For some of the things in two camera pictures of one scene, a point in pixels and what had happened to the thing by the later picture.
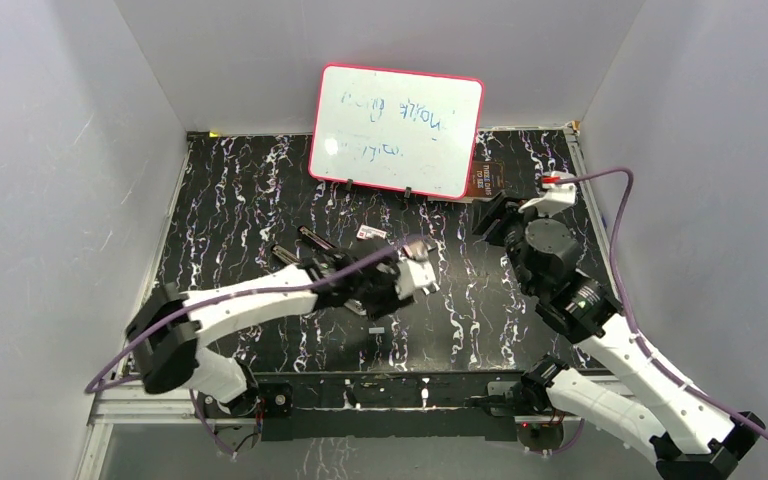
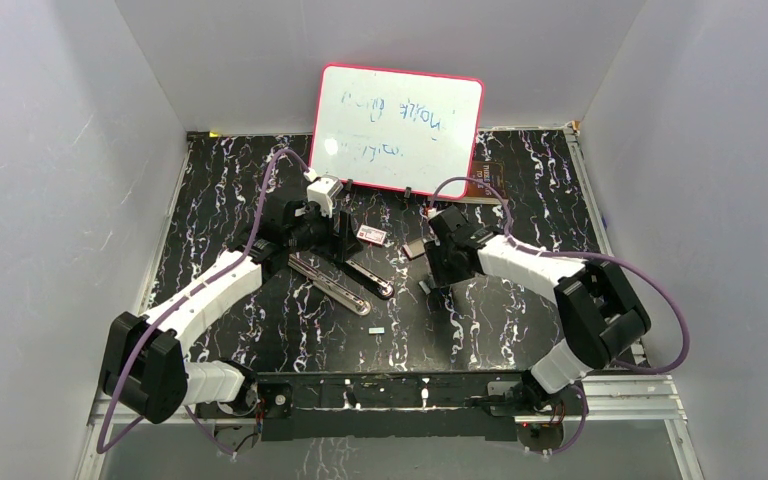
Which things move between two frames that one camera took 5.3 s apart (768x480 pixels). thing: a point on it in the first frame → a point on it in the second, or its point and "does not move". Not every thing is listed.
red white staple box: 365,232 does not move
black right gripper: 499,208 → 439,274
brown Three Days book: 487,179 does not move
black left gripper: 391,302 → 348,243
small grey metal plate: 418,249 does not move
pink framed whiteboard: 393,129 does not move
